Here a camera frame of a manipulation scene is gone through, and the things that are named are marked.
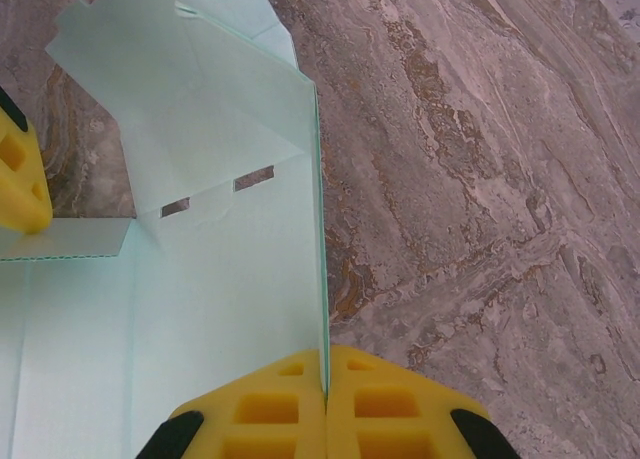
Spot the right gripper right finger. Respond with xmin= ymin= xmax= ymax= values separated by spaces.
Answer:
xmin=323 ymin=343 xmax=524 ymax=459

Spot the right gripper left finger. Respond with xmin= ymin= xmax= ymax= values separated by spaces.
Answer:
xmin=133 ymin=347 xmax=327 ymax=459

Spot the light blue paper box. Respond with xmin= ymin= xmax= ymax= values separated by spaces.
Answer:
xmin=0 ymin=0 xmax=331 ymax=459

